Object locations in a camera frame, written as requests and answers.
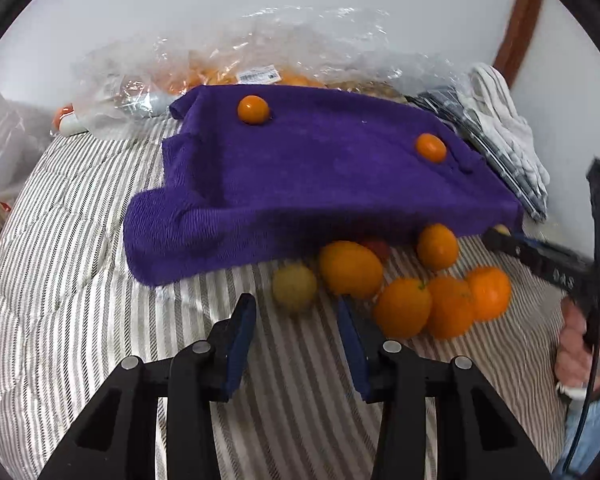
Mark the crumpled clear plastic bag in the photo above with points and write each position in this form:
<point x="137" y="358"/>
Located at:
<point x="10" y="135"/>

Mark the person's right hand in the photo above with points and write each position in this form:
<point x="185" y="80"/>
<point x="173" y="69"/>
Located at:
<point x="572" y="355"/>

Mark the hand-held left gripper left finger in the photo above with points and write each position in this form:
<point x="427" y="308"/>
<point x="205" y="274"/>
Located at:
<point x="242" y="342"/>

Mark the white bottle with orange cap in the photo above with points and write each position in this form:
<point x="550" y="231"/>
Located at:
<point x="70" y="120"/>

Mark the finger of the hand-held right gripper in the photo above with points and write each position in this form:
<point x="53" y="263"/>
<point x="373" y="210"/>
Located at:
<point x="522" y="252"/>

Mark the yellow-green small citrus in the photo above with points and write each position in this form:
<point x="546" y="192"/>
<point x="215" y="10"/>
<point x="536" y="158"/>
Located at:
<point x="294" y="287"/>

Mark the small red fruit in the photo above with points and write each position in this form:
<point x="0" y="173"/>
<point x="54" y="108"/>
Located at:
<point x="378" y="247"/>

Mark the white cloth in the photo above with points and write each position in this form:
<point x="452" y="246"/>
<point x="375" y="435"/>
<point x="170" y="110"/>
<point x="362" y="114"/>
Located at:
<point x="505" y="110"/>

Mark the clear plastic bag of oranges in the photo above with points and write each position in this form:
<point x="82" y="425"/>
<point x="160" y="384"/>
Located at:
<point x="205" y="67"/>

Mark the striped bed sheet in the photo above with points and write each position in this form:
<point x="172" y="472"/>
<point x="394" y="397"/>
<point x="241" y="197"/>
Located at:
<point x="80" y="260"/>

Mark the person's blue jeans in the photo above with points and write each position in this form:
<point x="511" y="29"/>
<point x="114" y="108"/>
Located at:
<point x="597" y="435"/>

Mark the grey checked cloth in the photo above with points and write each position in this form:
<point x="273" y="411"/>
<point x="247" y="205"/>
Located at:
<point x="500" y="160"/>

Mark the brown wooden door frame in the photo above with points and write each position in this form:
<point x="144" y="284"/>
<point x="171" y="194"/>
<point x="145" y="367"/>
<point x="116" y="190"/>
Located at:
<point x="520" y="25"/>

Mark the small orange kumquat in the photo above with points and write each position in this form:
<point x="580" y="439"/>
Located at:
<point x="502" y="230"/>
<point x="253" y="110"/>
<point x="430" y="148"/>

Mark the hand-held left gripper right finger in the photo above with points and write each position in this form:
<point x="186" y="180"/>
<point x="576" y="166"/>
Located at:
<point x="352" y="352"/>

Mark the orange mandarin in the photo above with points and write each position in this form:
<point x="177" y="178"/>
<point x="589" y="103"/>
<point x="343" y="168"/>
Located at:
<point x="402" y="307"/>
<point x="437" y="246"/>
<point x="350" y="269"/>
<point x="452" y="310"/>
<point x="492" y="292"/>

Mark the purple towel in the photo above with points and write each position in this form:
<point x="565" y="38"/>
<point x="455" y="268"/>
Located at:
<point x="305" y="175"/>

